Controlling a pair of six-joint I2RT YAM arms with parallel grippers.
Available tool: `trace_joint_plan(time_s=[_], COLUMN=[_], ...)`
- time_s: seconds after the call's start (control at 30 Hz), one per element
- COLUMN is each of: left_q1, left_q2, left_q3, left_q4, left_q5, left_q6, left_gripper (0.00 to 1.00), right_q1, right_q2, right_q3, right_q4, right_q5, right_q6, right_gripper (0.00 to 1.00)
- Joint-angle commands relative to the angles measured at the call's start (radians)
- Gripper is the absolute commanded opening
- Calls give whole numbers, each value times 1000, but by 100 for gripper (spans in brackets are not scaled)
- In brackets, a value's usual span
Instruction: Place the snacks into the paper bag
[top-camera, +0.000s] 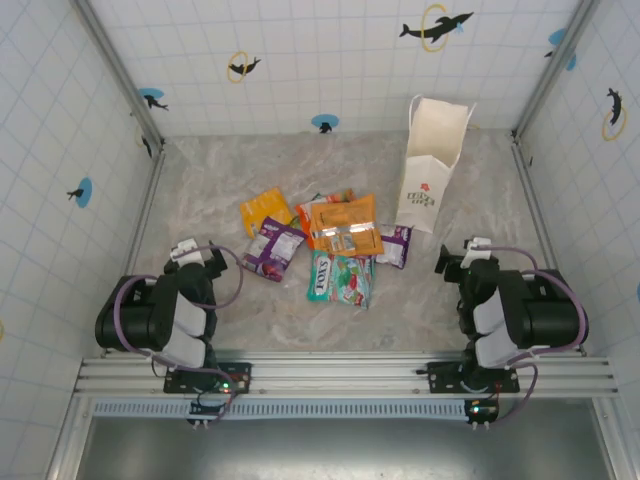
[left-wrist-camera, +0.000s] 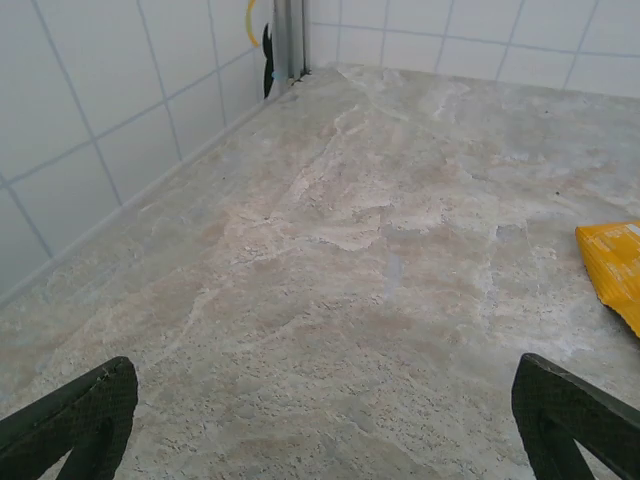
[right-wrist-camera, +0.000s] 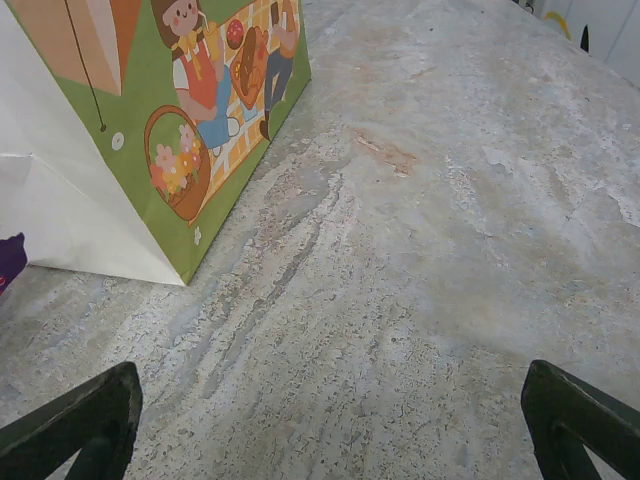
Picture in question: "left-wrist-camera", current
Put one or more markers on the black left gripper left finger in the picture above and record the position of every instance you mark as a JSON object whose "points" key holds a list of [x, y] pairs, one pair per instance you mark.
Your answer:
{"points": [[100, 400]]}

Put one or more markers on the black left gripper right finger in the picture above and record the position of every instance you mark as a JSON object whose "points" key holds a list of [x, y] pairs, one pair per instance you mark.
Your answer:
{"points": [[545, 400]]}

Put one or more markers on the yellow snack packet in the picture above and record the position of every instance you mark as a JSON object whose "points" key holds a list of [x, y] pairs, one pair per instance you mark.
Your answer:
{"points": [[615, 270]]}

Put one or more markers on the aluminium corner post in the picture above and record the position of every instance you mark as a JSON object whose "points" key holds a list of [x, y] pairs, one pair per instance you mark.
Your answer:
{"points": [[290, 35]]}

